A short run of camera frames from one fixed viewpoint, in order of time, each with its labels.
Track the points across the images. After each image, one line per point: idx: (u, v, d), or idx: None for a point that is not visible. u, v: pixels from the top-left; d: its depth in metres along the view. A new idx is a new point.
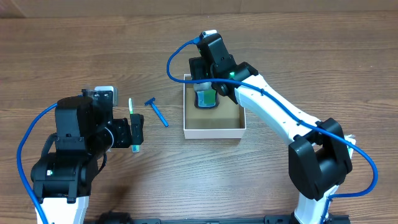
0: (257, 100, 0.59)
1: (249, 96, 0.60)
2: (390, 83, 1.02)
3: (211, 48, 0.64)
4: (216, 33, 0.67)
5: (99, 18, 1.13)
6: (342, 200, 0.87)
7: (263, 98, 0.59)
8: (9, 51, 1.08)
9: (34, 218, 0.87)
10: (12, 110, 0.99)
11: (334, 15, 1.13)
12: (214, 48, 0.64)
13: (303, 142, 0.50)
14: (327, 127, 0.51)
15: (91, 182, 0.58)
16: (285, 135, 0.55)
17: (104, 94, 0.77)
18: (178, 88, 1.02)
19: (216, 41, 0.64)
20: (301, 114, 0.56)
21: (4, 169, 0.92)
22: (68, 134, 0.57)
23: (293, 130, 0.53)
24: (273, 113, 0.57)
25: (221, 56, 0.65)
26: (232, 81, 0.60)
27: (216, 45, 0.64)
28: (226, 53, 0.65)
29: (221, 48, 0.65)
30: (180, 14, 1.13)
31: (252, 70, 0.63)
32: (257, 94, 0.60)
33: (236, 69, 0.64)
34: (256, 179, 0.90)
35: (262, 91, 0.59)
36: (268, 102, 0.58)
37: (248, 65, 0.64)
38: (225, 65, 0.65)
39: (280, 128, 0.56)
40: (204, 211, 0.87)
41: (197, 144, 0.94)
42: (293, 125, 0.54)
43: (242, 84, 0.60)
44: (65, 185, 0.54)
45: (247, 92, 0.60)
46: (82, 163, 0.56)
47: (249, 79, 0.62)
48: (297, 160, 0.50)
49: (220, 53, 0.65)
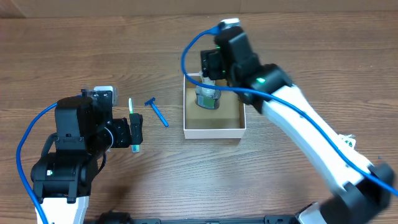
0: (295, 124, 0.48)
1: (284, 116, 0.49)
2: (390, 83, 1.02)
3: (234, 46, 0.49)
4: (239, 27, 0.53)
5: (100, 18, 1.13)
6: None
7: (303, 122, 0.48)
8: (9, 51, 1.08)
9: (34, 218, 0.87)
10: (12, 110, 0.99)
11: (334, 15, 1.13)
12: (237, 45, 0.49)
13: (355, 194, 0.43)
14: (379, 175, 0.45)
15: (91, 182, 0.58)
16: (330, 176, 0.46)
17: (103, 94, 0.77)
18: (178, 88, 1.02)
19: (239, 37, 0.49)
20: (349, 154, 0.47)
21: (4, 169, 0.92)
22: (68, 134, 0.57)
23: (341, 172, 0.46)
24: (315, 145, 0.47)
25: (245, 56, 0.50)
26: (265, 94, 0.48)
27: (240, 41, 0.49)
28: (250, 51, 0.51)
29: (243, 45, 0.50)
30: (180, 14, 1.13)
31: (285, 79, 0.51)
32: (295, 116, 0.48)
33: (263, 73, 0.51)
34: (256, 179, 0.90)
35: (302, 114, 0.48)
36: (310, 130, 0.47)
37: (278, 69, 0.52)
38: (249, 66, 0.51)
39: (323, 165, 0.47)
40: (204, 211, 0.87)
41: (197, 144, 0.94)
42: (342, 167, 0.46)
43: (277, 99, 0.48)
44: (65, 185, 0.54)
45: (283, 111, 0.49)
46: (81, 163, 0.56)
47: (282, 93, 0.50)
48: (346, 213, 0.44)
49: (244, 50, 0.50)
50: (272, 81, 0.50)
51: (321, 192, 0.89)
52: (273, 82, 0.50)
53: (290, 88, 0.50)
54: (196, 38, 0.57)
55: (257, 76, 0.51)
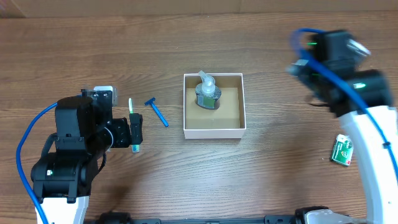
0: (370, 150, 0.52)
1: (365, 139, 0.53)
2: (390, 83, 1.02)
3: (333, 40, 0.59)
4: (365, 51, 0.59)
5: (99, 17, 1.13)
6: (341, 200, 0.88)
7: (382, 153, 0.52)
8: (9, 51, 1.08)
9: (34, 218, 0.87)
10: (12, 110, 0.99)
11: (334, 15, 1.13)
12: (336, 43, 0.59)
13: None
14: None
15: (91, 182, 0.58)
16: (379, 208, 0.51)
17: (103, 94, 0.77)
18: (178, 88, 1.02)
19: (349, 42, 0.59)
20: (393, 205, 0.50)
21: (4, 169, 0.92)
22: (68, 134, 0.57)
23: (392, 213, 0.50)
24: (379, 172, 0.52)
25: (342, 57, 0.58)
26: (354, 98, 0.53)
27: (341, 41, 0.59)
28: (350, 58, 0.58)
29: (340, 45, 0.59)
30: (181, 14, 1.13)
31: (385, 95, 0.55)
32: (378, 141, 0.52)
33: (365, 81, 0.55)
34: (257, 179, 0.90)
35: (386, 145, 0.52)
36: (383, 160, 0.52)
37: (380, 80, 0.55)
38: (344, 69, 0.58)
39: (379, 196, 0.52)
40: (204, 211, 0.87)
41: (197, 144, 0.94)
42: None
43: (368, 114, 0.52)
44: (65, 185, 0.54)
45: (367, 132, 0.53)
46: (81, 163, 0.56)
47: (377, 111, 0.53)
48: None
49: (340, 50, 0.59)
50: (372, 86, 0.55)
51: (321, 192, 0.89)
52: (374, 86, 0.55)
53: (389, 110, 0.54)
54: (341, 38, 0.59)
55: (357, 81, 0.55)
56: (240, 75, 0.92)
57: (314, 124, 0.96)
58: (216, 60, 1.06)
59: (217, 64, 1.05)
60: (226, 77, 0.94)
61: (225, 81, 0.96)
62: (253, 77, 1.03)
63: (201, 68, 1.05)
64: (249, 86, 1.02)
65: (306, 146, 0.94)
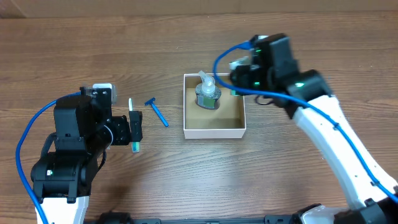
0: (328, 135, 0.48)
1: (317, 125, 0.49)
2: (390, 83, 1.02)
3: (275, 50, 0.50)
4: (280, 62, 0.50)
5: (100, 18, 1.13)
6: (341, 200, 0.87)
7: (337, 134, 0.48)
8: (9, 51, 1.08)
9: (34, 218, 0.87)
10: (12, 110, 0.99)
11: (334, 15, 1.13)
12: (279, 50, 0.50)
13: (377, 214, 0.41)
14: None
15: (91, 182, 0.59)
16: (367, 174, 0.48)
17: (102, 91, 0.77)
18: (178, 89, 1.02)
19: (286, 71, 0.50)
20: (379, 170, 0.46)
21: (4, 169, 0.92)
22: (68, 134, 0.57)
23: (368, 196, 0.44)
24: (344, 160, 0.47)
25: (283, 61, 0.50)
26: (300, 101, 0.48)
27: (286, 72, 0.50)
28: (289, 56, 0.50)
29: (286, 49, 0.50)
30: (181, 14, 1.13)
31: (325, 88, 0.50)
32: (328, 126, 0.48)
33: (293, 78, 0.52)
34: (256, 179, 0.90)
35: (335, 125, 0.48)
36: (340, 144, 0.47)
37: (316, 73, 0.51)
38: (286, 70, 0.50)
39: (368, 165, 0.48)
40: (204, 211, 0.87)
41: (197, 144, 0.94)
42: (366, 183, 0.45)
43: (314, 108, 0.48)
44: (65, 185, 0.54)
45: (316, 119, 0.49)
46: (81, 163, 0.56)
47: (318, 100, 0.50)
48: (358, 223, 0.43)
49: (284, 54, 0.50)
50: (310, 88, 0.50)
51: (321, 193, 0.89)
52: (312, 85, 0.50)
53: (330, 98, 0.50)
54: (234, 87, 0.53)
55: (296, 79, 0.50)
56: None
57: None
58: (216, 60, 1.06)
59: (216, 64, 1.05)
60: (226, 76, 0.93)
61: None
62: None
63: (200, 68, 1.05)
64: None
65: (306, 146, 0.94)
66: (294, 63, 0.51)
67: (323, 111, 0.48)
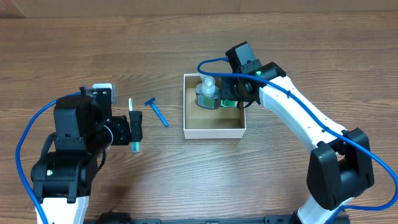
0: (282, 102, 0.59)
1: (273, 96, 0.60)
2: (390, 83, 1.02)
3: (238, 51, 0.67)
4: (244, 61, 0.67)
5: (100, 18, 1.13)
6: None
7: (290, 100, 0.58)
8: (8, 51, 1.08)
9: (34, 218, 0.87)
10: (12, 110, 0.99)
11: (334, 15, 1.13)
12: (242, 51, 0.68)
13: (328, 150, 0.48)
14: (353, 138, 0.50)
15: (91, 182, 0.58)
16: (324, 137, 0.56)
17: (102, 91, 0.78)
18: (178, 89, 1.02)
19: (250, 65, 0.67)
20: (328, 121, 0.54)
21: (4, 169, 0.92)
22: (68, 134, 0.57)
23: (319, 139, 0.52)
24: (298, 117, 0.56)
25: (247, 60, 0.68)
26: (259, 79, 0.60)
27: (249, 66, 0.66)
28: (252, 58, 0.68)
29: (249, 51, 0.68)
30: (181, 14, 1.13)
31: (280, 72, 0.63)
32: (282, 96, 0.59)
33: (262, 68, 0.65)
34: (256, 179, 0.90)
35: (288, 93, 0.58)
36: (293, 106, 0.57)
37: (276, 66, 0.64)
38: (250, 66, 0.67)
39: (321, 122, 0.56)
40: (204, 211, 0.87)
41: (197, 144, 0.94)
42: (318, 130, 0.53)
43: (269, 83, 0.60)
44: (64, 185, 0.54)
45: (273, 93, 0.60)
46: (81, 163, 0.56)
47: (275, 79, 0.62)
48: (319, 167, 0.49)
49: (247, 55, 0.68)
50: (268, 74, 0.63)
51: None
52: (270, 76, 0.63)
53: (282, 77, 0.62)
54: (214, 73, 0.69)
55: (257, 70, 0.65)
56: None
57: None
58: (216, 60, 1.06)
59: (216, 64, 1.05)
60: None
61: None
62: None
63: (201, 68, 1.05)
64: None
65: None
66: (257, 62, 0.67)
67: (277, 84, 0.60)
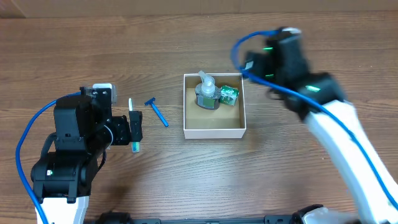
0: (341, 145, 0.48)
1: (331, 135, 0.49)
2: (390, 83, 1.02)
3: (284, 46, 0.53)
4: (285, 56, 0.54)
5: (100, 18, 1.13)
6: (341, 200, 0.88)
7: (352, 145, 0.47)
8: (8, 51, 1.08)
9: (34, 218, 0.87)
10: (12, 110, 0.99)
11: (334, 15, 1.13)
12: (288, 48, 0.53)
13: None
14: None
15: (91, 182, 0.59)
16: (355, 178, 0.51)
17: (102, 91, 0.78)
18: (178, 88, 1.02)
19: (297, 70, 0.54)
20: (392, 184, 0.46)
21: (4, 169, 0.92)
22: (68, 134, 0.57)
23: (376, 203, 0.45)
24: (356, 168, 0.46)
25: (293, 60, 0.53)
26: (314, 102, 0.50)
27: (298, 70, 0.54)
28: (300, 57, 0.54)
29: (295, 47, 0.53)
30: (181, 14, 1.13)
31: (338, 93, 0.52)
32: (343, 137, 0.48)
33: (311, 79, 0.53)
34: (256, 179, 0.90)
35: (351, 136, 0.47)
36: (355, 154, 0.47)
37: (333, 78, 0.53)
38: (296, 70, 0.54)
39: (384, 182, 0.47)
40: (204, 211, 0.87)
41: (197, 144, 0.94)
42: (377, 191, 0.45)
43: (327, 114, 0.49)
44: (64, 185, 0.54)
45: (330, 129, 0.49)
46: (81, 163, 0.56)
47: (333, 106, 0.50)
48: None
49: (295, 53, 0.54)
50: (323, 88, 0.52)
51: (321, 193, 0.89)
52: (323, 92, 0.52)
53: (342, 103, 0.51)
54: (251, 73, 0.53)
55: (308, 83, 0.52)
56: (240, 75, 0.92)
57: None
58: (216, 60, 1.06)
59: (216, 64, 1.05)
60: (226, 77, 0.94)
61: (225, 82, 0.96)
62: None
63: (201, 68, 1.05)
64: (249, 86, 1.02)
65: (306, 146, 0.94)
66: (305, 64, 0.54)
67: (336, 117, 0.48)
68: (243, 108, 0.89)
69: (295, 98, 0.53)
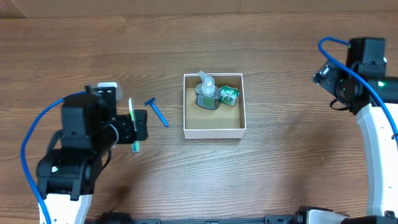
0: (381, 136, 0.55)
1: (377, 126, 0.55)
2: None
3: (367, 45, 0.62)
4: (365, 56, 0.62)
5: (100, 18, 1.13)
6: (341, 200, 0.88)
7: (391, 142, 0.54)
8: (9, 51, 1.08)
9: (35, 218, 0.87)
10: (12, 110, 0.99)
11: (334, 15, 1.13)
12: (372, 46, 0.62)
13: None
14: None
15: (95, 180, 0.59)
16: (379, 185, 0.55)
17: (107, 91, 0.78)
18: (178, 89, 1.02)
19: (374, 70, 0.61)
20: None
21: (4, 169, 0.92)
22: (74, 132, 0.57)
23: (389, 196, 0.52)
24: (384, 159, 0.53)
25: (372, 60, 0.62)
26: (375, 95, 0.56)
27: (370, 68, 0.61)
28: (379, 60, 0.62)
29: (377, 50, 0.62)
30: (181, 14, 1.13)
31: None
32: (387, 132, 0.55)
33: (387, 79, 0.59)
34: (256, 179, 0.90)
35: (395, 134, 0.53)
36: (390, 147, 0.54)
37: None
38: (372, 69, 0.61)
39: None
40: (204, 211, 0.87)
41: (197, 144, 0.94)
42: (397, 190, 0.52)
43: (383, 108, 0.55)
44: (69, 182, 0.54)
45: (379, 122, 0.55)
46: (86, 162, 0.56)
47: (390, 107, 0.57)
48: None
49: (373, 55, 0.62)
50: (392, 87, 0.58)
51: (321, 193, 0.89)
52: (394, 89, 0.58)
53: None
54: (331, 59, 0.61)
55: (379, 79, 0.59)
56: (240, 75, 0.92)
57: (314, 124, 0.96)
58: (217, 60, 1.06)
59: (216, 64, 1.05)
60: (226, 77, 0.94)
61: (225, 82, 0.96)
62: (253, 77, 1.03)
63: (201, 68, 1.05)
64: (249, 86, 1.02)
65: (306, 146, 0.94)
66: (381, 67, 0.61)
67: (391, 116, 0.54)
68: (243, 108, 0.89)
69: (360, 86, 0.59)
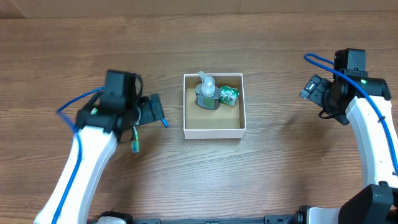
0: (369, 122, 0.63)
1: (364, 114, 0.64)
2: (390, 83, 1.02)
3: (350, 54, 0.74)
4: (351, 63, 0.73)
5: (100, 18, 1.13)
6: (341, 200, 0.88)
7: (379, 126, 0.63)
8: (9, 51, 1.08)
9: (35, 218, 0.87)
10: (12, 110, 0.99)
11: (334, 15, 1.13)
12: (355, 56, 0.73)
13: (387, 194, 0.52)
14: None
15: (120, 134, 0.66)
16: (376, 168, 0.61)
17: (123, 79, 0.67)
18: (178, 89, 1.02)
19: (359, 73, 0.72)
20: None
21: (4, 169, 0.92)
22: (112, 93, 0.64)
23: (385, 175, 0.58)
24: (375, 140, 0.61)
25: (355, 66, 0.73)
26: (359, 89, 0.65)
27: (356, 72, 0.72)
28: (360, 66, 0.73)
29: (361, 60, 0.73)
30: (181, 14, 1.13)
31: (385, 93, 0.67)
32: (374, 119, 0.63)
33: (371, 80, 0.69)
34: (256, 179, 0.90)
35: (380, 118, 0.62)
36: (378, 131, 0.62)
37: (385, 85, 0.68)
38: (356, 73, 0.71)
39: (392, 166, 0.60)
40: (204, 211, 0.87)
41: (197, 144, 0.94)
42: (389, 168, 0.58)
43: (368, 98, 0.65)
44: (103, 124, 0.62)
45: (365, 111, 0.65)
46: (120, 114, 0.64)
47: (377, 98, 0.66)
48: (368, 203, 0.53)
49: (357, 63, 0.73)
50: (373, 84, 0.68)
51: (321, 193, 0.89)
52: (375, 86, 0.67)
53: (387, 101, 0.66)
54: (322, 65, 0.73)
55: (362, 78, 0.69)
56: (240, 75, 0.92)
57: (313, 124, 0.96)
58: (217, 60, 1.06)
59: (216, 65, 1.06)
60: (226, 78, 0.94)
61: (225, 82, 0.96)
62: (253, 77, 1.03)
63: (201, 68, 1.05)
64: (249, 86, 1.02)
65: (306, 146, 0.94)
66: (364, 72, 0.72)
67: (375, 105, 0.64)
68: (243, 108, 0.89)
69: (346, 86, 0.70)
